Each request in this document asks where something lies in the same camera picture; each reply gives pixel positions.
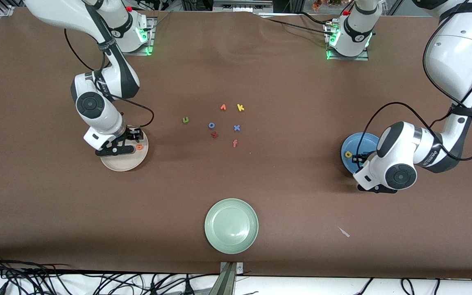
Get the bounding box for blue plate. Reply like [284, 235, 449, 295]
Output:
[341, 132, 382, 175]

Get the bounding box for beige brown plate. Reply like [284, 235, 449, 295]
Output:
[100, 125, 149, 172]

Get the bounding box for brown paper table cover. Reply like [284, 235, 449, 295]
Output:
[0, 7, 472, 279]

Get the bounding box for pale green plate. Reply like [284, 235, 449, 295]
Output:
[204, 198, 259, 254]

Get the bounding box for dried orange flowers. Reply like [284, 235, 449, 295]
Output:
[312, 0, 343, 11]

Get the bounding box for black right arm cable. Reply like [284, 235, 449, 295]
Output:
[64, 29, 154, 128]

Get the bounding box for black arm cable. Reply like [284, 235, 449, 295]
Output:
[355, 0, 472, 161]
[64, 29, 154, 128]

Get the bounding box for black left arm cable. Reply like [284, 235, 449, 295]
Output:
[355, 0, 472, 161]

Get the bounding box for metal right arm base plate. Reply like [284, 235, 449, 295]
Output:
[110, 17, 155, 56]

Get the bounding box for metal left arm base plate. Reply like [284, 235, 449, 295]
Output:
[325, 23, 370, 61]

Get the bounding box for thin black table cable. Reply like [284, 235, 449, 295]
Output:
[261, 16, 337, 36]

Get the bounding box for grey metal frame bar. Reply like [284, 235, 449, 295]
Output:
[213, 0, 273, 13]

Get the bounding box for grey metal camera post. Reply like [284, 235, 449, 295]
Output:
[220, 262, 244, 295]

